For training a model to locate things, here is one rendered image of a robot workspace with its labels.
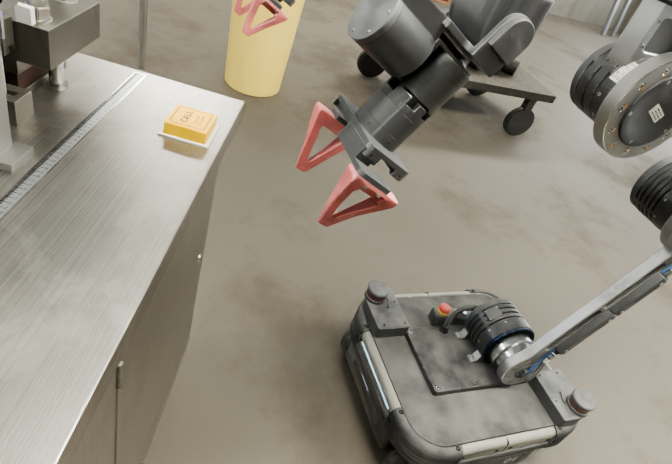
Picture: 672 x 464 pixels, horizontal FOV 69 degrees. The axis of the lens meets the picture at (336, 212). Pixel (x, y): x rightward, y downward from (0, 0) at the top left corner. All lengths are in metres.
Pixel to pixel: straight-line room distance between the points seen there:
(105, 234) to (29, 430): 0.25
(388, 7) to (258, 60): 2.54
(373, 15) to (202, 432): 1.27
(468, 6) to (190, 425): 1.30
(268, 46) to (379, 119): 2.47
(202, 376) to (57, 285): 1.04
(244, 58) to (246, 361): 1.86
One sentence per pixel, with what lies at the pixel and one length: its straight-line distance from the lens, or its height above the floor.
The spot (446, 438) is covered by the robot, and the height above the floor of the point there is 0.24.
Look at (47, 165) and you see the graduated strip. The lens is 0.78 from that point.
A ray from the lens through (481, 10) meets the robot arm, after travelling 0.49.
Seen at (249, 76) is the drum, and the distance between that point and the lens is 3.03.
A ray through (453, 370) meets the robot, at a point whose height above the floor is 0.26.
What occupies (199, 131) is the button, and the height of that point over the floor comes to 0.92.
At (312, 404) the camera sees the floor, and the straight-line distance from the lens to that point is 1.62.
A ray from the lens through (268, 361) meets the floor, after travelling 1.67.
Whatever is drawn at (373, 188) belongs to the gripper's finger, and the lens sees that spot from 0.47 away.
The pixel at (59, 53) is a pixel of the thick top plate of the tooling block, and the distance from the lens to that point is 0.87.
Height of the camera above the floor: 1.36
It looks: 36 degrees down
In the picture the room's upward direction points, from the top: 20 degrees clockwise
